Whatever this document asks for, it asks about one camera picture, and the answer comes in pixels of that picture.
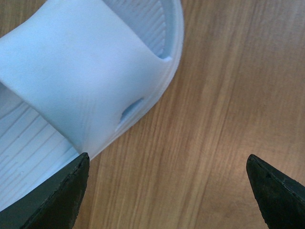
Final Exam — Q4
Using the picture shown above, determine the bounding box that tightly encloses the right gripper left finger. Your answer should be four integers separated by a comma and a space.
0, 153, 90, 229

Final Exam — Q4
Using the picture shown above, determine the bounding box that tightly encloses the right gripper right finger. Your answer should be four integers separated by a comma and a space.
246, 154, 305, 229

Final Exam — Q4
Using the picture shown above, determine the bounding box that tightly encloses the light blue slipper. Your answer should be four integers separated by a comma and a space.
0, 0, 183, 209

